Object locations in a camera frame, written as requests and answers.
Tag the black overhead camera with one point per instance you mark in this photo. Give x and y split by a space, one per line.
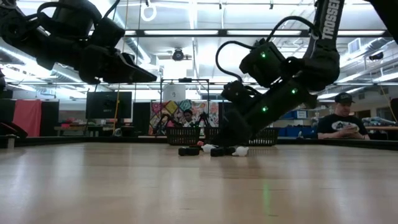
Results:
178 55

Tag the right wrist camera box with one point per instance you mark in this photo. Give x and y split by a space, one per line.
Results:
234 91

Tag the person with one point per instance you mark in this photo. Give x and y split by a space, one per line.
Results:
188 114
339 124

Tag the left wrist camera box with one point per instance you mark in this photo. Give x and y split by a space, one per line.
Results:
107 32

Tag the white box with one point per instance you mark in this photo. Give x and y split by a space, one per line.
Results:
174 92

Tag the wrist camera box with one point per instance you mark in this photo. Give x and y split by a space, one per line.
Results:
234 91
107 32

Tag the blue storage bins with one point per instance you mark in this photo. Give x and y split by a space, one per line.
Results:
298 114

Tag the black ceiling device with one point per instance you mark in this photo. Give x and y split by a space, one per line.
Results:
376 56

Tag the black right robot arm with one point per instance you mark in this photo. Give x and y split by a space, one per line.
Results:
326 46

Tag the black metal rig frame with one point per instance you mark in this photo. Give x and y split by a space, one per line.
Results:
185 80

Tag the white ceiling vent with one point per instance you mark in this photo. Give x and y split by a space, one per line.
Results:
354 46

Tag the black overhead frame beam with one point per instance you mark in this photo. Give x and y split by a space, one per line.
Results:
140 32

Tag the cluttered work table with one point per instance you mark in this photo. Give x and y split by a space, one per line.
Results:
77 127

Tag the black background robot arm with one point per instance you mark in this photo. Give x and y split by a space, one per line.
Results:
164 123
203 118

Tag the black game piece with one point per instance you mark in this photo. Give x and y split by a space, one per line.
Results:
182 151
192 151
229 150
217 152

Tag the person's black cap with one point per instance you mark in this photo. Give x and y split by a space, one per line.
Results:
343 97

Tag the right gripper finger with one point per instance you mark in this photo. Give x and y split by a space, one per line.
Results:
236 133

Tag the white ghost piece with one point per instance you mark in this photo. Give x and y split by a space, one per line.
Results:
208 148
240 151

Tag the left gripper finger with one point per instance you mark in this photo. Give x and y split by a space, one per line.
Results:
129 60
133 76

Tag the yellow pole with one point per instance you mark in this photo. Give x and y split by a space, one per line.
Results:
117 105

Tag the red cloth panel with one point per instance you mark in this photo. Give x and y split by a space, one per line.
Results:
27 116

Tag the orange translucent pumpkin piece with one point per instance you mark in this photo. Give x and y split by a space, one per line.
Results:
200 143

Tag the black partition panel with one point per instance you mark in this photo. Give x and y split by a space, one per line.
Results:
141 118
49 118
6 109

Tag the black monitor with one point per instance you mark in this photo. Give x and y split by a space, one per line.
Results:
109 107

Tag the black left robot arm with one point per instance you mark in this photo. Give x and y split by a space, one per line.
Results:
56 37

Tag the black table frame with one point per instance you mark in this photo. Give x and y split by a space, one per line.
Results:
77 140

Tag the colourful patterned backdrop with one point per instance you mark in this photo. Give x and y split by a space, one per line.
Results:
169 107

